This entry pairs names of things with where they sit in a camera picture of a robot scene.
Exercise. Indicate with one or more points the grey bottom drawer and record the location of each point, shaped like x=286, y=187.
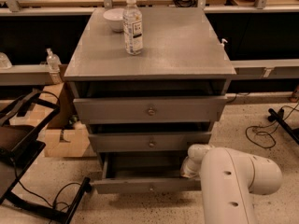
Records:
x=141, y=172

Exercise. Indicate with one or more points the clear sanitizer pump bottle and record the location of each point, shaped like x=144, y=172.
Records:
x=53, y=62

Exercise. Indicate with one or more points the black cart frame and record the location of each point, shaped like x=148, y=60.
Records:
x=19, y=148

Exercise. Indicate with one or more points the grey drawer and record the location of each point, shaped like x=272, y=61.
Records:
x=127, y=142
x=141, y=172
x=149, y=109

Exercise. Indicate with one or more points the grey drawer cabinet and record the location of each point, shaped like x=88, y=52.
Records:
x=181, y=56

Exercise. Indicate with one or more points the grey middle drawer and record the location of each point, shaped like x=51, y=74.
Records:
x=127, y=142

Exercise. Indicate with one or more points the white pump dispenser top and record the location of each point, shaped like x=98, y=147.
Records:
x=223, y=42

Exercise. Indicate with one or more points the clear plastic water bottle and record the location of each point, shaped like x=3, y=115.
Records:
x=133, y=28

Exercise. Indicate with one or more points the grey top drawer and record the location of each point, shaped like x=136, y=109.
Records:
x=149, y=109

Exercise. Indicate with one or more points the white bowl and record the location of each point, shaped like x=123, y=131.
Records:
x=114, y=19

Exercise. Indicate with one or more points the black stand leg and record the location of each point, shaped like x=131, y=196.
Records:
x=279, y=117

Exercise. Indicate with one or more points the cardboard box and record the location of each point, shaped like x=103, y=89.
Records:
x=65, y=136

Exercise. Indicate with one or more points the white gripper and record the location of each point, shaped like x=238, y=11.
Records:
x=188, y=168

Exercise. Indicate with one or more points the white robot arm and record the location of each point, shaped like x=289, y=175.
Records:
x=228, y=179

